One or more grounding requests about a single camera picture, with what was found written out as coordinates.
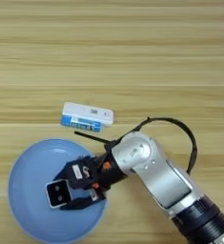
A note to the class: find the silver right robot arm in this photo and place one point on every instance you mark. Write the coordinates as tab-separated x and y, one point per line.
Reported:
161	178

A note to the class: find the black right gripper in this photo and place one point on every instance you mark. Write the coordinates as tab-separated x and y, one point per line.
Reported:
108	174

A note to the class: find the white and blue carton box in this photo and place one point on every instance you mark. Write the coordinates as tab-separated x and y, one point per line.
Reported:
85	114

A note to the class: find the thin black stick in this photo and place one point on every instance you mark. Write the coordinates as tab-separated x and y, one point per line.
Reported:
89	137

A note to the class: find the light blue round plate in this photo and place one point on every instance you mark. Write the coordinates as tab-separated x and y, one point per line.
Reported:
30	219

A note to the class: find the black square two-lens device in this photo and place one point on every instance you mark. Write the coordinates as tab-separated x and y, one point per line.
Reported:
58	193

